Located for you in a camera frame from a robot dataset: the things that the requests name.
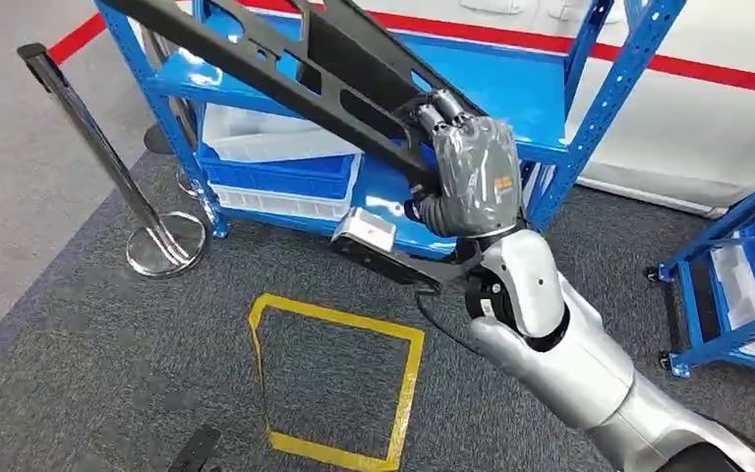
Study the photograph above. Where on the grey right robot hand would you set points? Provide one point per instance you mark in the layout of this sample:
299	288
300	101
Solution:
475	176

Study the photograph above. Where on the long black plastic panel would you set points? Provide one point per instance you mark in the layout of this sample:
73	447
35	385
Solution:
254	65

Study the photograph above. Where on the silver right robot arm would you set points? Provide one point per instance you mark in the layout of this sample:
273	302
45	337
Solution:
586	371

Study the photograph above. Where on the blue metal shelf rack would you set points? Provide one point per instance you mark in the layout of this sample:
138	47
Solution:
495	78
689	312

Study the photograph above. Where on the yellow floor tape square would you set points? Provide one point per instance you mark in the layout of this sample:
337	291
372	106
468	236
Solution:
338	317

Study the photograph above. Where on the white plastic bin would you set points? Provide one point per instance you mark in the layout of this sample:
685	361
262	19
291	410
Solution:
736	286
273	203
254	140

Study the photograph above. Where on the red floor tape line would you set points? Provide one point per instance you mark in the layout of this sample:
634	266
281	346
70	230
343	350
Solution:
709	71

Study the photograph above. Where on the black robot foot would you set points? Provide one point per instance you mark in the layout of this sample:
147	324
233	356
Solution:
195	453

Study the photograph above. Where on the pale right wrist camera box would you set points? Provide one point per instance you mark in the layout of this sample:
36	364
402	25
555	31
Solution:
368	228

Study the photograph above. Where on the chrome stanchion post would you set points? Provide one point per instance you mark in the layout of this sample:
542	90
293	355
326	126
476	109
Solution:
91	143

